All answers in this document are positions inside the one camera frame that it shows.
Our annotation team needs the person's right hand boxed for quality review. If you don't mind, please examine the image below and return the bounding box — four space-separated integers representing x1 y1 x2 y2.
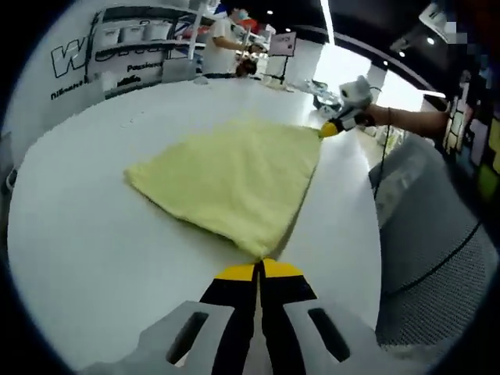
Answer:
352 110 378 128

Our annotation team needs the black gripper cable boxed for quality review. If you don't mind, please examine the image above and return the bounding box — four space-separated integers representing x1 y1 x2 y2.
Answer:
372 108 484 298

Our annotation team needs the grey metal shelf unit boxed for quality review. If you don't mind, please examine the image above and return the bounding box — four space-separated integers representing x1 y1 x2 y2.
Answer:
91 6 209 77

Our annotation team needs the person's dark patterned clothing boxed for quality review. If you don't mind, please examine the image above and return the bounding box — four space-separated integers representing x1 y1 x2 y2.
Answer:
441 65 500 185

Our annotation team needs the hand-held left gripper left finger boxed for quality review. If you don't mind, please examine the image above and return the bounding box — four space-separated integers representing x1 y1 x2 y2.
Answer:
84 262 262 375

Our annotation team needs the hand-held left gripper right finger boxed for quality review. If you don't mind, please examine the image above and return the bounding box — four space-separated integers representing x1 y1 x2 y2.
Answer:
260 258 427 375

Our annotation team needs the sign board on stand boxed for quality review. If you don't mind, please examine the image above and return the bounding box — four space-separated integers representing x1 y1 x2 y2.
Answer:
268 30 298 86

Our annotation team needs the white storage bin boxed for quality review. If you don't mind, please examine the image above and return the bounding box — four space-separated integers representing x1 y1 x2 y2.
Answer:
120 24 146 43
145 20 173 41
98 26 120 47

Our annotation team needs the yellow blue dark garment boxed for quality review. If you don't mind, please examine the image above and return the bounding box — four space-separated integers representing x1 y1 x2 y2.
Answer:
123 118 323 262

